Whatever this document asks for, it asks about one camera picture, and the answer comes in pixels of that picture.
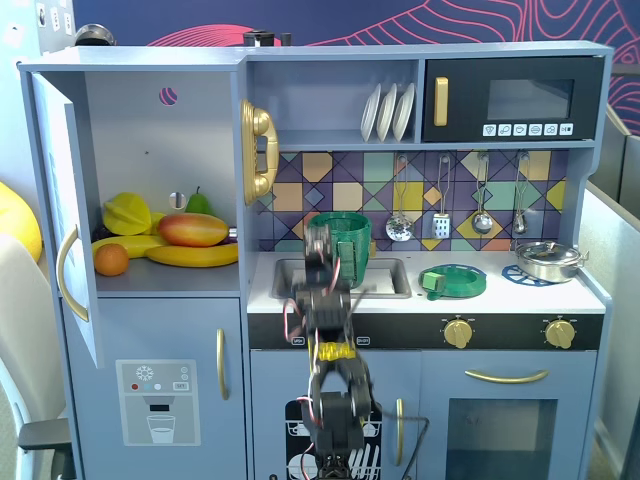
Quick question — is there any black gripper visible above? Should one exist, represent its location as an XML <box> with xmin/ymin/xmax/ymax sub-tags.
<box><xmin>297</xmin><ymin>225</ymin><xmax>352</xmax><ymax>297</ymax></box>

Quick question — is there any green printed recipient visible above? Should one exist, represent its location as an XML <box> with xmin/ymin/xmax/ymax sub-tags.
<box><xmin>305</xmin><ymin>211</ymin><xmax>374</xmax><ymax>292</ymax></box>

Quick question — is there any blue shopping list cabinet door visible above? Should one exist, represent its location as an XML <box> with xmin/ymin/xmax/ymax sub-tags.
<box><xmin>29</xmin><ymin>71</ymin><xmax>104</xmax><ymax>370</ymax></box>

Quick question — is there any steel toy skimmer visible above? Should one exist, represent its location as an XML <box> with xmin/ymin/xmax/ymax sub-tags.
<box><xmin>385</xmin><ymin>154</ymin><xmax>417</xmax><ymax>243</ymax></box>

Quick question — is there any steel toy sink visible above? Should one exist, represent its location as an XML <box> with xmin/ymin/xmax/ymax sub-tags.
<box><xmin>270</xmin><ymin>256</ymin><xmax>413</xmax><ymax>300</ymax></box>

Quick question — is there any gold toy telephone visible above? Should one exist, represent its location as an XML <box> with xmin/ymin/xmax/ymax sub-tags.
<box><xmin>239</xmin><ymin>97</ymin><xmax>281</xmax><ymax>208</ymax></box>

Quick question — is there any small green block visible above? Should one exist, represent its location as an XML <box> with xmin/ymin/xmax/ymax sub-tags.
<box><xmin>421</xmin><ymin>269</ymin><xmax>448</xmax><ymax>293</ymax></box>

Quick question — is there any yellow toy banana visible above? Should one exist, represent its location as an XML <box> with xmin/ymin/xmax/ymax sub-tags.
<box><xmin>91</xmin><ymin>233</ymin><xmax>169</xmax><ymax>262</ymax></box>
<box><xmin>145</xmin><ymin>241</ymin><xmax>241</xmax><ymax>269</ymax></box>

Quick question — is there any steel slotted spatula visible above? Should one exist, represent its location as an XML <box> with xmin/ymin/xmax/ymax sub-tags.
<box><xmin>431</xmin><ymin>154</ymin><xmax>453</xmax><ymax>240</ymax></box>

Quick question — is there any green toy pear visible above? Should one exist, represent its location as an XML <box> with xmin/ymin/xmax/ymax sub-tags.
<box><xmin>185</xmin><ymin>185</ymin><xmax>213</xmax><ymax>218</ymax></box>

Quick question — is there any red yellow toy mango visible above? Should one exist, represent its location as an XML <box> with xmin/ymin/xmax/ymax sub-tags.
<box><xmin>157</xmin><ymin>212</ymin><xmax>232</xmax><ymax>248</ymax></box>

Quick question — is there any white toy plate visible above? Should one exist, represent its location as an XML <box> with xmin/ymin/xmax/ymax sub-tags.
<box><xmin>360</xmin><ymin>82</ymin><xmax>384</xmax><ymax>143</ymax></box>
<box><xmin>375</xmin><ymin>82</ymin><xmax>400</xmax><ymax>143</ymax></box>
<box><xmin>391</xmin><ymin>81</ymin><xmax>418</xmax><ymax>143</ymax></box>

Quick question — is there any steel toy ladle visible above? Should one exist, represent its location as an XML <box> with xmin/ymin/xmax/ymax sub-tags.
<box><xmin>470</xmin><ymin>151</ymin><xmax>495</xmax><ymax>236</ymax></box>

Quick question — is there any gold stove knob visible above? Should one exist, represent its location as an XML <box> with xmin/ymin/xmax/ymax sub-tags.
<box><xmin>544</xmin><ymin>319</ymin><xmax>577</xmax><ymax>350</ymax></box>
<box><xmin>443</xmin><ymin>319</ymin><xmax>474</xmax><ymax>350</ymax></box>

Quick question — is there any yellow toy starfruit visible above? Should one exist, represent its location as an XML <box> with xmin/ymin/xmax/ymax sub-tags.
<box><xmin>102</xmin><ymin>191</ymin><xmax>154</xmax><ymax>237</ymax></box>

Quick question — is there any blue spoked trivet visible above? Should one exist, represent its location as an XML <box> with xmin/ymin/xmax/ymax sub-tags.
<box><xmin>500</xmin><ymin>263</ymin><xmax>558</xmax><ymax>289</ymax></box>

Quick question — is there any steel toy spoon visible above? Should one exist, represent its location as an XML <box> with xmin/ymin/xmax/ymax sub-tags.
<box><xmin>511</xmin><ymin>151</ymin><xmax>532</xmax><ymax>236</ymax></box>

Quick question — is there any orange toy fruit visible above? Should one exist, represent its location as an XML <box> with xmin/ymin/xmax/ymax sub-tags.
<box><xmin>93</xmin><ymin>242</ymin><xmax>131</xmax><ymax>278</ymax></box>

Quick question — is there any steel pot lid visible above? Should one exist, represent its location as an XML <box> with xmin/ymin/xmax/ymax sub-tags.
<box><xmin>515</xmin><ymin>240</ymin><xmax>582</xmax><ymax>262</ymax></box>

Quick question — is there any steel toy pot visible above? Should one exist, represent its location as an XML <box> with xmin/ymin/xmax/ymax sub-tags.
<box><xmin>514</xmin><ymin>239</ymin><xmax>589</xmax><ymax>285</ymax></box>

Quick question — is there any black toy microwave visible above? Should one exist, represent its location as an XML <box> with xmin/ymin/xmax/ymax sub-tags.
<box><xmin>421</xmin><ymin>55</ymin><xmax>605</xmax><ymax>145</ymax></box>

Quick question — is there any blue toy kitchen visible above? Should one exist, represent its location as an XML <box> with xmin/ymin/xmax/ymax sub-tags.
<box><xmin>17</xmin><ymin>39</ymin><xmax>616</xmax><ymax>480</ymax></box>

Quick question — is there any yellow beanbag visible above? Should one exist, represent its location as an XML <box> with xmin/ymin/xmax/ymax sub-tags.
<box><xmin>0</xmin><ymin>180</ymin><xmax>44</xmax><ymax>264</ymax></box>

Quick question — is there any grey desk divider panel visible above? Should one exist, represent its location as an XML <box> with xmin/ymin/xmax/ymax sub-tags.
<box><xmin>582</xmin><ymin>178</ymin><xmax>640</xmax><ymax>480</ymax></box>

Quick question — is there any white office chair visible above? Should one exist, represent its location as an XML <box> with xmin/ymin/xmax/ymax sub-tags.
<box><xmin>0</xmin><ymin>231</ymin><xmax>77</xmax><ymax>480</ymax></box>

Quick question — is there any dark round dome object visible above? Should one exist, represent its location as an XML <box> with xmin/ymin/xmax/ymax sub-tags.
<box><xmin>73</xmin><ymin>22</ymin><xmax>118</xmax><ymax>48</ymax></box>

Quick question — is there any white socket panel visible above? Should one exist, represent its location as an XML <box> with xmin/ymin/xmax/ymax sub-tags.
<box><xmin>34</xmin><ymin>0</ymin><xmax>77</xmax><ymax>57</ymax></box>

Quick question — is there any green printed ring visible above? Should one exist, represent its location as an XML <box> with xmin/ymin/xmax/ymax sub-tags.
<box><xmin>418</xmin><ymin>262</ymin><xmax>488</xmax><ymax>303</ymax></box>

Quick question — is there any gold fridge door handle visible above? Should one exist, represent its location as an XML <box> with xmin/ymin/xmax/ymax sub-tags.
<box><xmin>215</xmin><ymin>327</ymin><xmax>232</xmax><ymax>402</ymax></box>

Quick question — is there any gold dishwasher handle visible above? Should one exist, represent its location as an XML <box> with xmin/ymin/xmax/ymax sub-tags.
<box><xmin>394</xmin><ymin>397</ymin><xmax>406</xmax><ymax>468</ymax></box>

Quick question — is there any gold oven handle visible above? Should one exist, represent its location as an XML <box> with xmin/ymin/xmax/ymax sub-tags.
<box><xmin>464</xmin><ymin>368</ymin><xmax>550</xmax><ymax>386</ymax></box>

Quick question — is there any gold cabinet door handle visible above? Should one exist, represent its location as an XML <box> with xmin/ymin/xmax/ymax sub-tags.
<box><xmin>55</xmin><ymin>223</ymin><xmax>91</xmax><ymax>323</ymax></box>

